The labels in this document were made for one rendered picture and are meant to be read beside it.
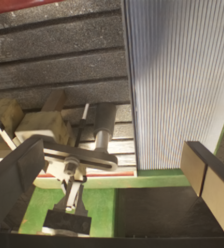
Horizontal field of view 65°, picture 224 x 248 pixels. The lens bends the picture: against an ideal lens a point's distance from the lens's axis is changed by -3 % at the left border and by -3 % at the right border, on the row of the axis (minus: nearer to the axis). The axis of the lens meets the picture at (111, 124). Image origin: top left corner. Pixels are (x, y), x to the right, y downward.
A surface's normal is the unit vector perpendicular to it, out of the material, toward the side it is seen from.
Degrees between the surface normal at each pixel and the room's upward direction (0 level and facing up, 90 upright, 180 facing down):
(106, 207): 90
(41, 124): 90
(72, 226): 90
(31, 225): 90
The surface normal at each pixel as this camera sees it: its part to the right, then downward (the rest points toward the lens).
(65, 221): 0.29, -0.70
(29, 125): -0.14, -0.74
